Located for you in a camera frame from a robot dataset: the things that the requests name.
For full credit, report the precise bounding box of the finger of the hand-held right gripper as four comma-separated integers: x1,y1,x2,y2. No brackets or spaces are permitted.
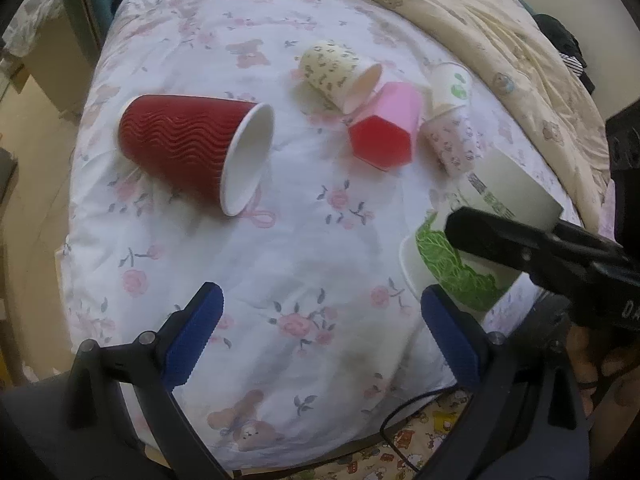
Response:
444,206,632,302

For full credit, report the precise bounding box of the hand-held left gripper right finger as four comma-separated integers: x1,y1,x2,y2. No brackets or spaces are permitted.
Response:
415,284,592,480

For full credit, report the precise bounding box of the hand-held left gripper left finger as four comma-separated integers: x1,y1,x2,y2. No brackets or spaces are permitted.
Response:
67,282,236,480

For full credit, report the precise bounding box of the large white green-print paper cup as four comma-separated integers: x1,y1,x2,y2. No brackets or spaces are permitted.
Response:
398,147,565,313

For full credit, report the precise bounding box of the white pink-patterned paper cup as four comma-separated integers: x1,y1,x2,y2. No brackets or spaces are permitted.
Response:
420,108,482,178

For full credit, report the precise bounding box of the pink hexagonal plastic cup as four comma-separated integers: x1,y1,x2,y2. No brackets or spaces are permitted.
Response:
348,81,425,172

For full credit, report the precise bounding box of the small white green-print paper cup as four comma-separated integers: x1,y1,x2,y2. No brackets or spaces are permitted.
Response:
430,61,474,116

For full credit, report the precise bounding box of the red ripple paper cup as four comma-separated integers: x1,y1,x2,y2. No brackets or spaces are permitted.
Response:
118,94,275,217

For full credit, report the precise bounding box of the cream patterned paper cup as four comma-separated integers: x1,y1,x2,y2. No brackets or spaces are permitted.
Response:
298,39,383,115

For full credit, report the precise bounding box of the person's right hand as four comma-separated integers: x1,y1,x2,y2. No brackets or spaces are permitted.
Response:
567,324,640,413

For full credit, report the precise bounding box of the cartoon printed sheet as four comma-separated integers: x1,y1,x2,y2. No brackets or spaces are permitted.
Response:
227,389,473,480

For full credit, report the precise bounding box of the white floral bed sheet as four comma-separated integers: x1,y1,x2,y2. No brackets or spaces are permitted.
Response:
60,0,586,471

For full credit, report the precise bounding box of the dark clothing pile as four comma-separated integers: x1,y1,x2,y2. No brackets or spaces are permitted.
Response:
532,12,598,96

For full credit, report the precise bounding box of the cream bear-print quilt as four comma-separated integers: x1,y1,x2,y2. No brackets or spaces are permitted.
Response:
280,0,612,233

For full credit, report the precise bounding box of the wooden cabinet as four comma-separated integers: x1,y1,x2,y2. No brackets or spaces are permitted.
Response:
0,10,101,123

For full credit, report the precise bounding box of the black cable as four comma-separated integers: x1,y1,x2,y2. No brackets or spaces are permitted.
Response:
378,385,476,473

